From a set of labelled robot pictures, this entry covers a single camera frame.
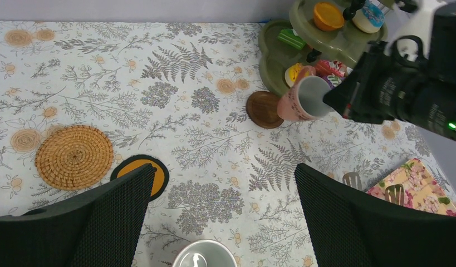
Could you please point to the large pink floral mug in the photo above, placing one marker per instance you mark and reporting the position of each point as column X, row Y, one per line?
column 205, row 252

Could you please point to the yellow frosted donut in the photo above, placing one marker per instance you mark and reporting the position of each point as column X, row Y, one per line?
column 292, row 73

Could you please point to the blue frosted donut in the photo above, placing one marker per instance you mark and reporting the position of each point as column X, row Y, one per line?
column 369, row 19

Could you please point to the metal tongs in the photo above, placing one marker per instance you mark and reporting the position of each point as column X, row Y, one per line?
column 394, row 193

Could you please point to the floral snack tray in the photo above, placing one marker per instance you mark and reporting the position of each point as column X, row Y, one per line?
column 422, row 192

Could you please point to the dark brown round coaster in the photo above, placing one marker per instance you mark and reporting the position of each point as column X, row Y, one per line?
column 261, row 108

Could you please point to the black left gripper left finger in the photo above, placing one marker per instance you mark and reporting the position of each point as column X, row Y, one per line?
column 100, row 227

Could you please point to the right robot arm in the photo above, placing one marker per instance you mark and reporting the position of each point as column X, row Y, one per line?
column 412, row 78

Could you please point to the pink strawberry cake slice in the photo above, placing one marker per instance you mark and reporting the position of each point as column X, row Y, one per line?
column 327, row 67

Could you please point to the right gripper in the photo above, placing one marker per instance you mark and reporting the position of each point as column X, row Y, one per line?
column 367, row 94

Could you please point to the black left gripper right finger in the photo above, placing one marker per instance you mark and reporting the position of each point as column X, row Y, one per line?
column 351, row 228

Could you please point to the purple candy packet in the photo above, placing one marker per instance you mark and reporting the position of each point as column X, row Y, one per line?
column 332, row 80

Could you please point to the floral tablecloth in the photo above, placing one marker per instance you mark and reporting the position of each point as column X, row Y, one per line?
column 177, row 92

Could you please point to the green three-tier serving stand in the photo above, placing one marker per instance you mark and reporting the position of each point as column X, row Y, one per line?
column 345, row 45

